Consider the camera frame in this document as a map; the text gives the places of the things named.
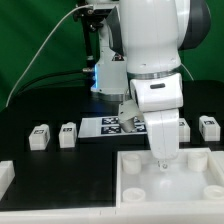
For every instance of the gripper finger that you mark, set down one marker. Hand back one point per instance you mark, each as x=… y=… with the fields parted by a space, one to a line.
x=163 y=165

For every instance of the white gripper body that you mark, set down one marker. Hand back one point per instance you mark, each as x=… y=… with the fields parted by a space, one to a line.
x=163 y=133

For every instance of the white square tabletop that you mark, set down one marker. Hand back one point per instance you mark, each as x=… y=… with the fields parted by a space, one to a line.
x=196 y=175

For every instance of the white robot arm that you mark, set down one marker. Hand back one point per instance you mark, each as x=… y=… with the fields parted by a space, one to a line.
x=149 y=34

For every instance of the white front fence strip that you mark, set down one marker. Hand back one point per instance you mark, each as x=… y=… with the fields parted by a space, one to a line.
x=129 y=215

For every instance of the white tag sheet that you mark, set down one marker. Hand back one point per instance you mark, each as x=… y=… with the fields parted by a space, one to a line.
x=100 y=127

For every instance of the white left obstacle block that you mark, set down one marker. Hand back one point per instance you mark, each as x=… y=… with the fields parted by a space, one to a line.
x=7 y=175

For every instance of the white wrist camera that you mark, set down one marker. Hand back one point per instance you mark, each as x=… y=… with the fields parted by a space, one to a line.
x=127 y=112

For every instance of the black camera stand pole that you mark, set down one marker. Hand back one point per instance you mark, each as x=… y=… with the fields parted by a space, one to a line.
x=88 y=48

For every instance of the black camera on stand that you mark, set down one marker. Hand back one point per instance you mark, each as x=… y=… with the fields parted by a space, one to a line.
x=86 y=8

